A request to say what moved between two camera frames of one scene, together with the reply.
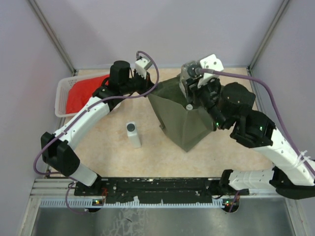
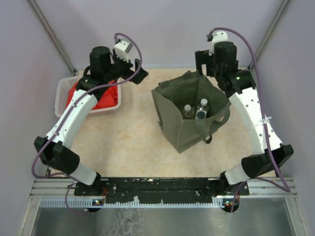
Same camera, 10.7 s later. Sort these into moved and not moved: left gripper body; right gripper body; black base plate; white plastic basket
Moved: right gripper body; left gripper body
Not moved: black base plate; white plastic basket
